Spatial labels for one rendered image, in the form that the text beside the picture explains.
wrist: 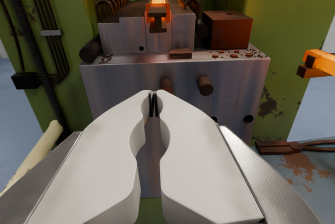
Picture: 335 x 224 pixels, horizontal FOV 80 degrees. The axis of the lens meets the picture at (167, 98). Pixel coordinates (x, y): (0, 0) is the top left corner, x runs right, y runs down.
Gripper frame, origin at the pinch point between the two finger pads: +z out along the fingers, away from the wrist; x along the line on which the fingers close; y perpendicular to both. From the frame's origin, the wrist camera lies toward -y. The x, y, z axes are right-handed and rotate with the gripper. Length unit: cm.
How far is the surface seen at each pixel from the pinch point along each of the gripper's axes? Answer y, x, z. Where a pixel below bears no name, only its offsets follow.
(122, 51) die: 8.0, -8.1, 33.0
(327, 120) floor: 100, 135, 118
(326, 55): 7.5, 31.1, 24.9
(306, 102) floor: 100, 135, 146
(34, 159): 36, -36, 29
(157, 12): -1.1, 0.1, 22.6
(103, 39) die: 5.2, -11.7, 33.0
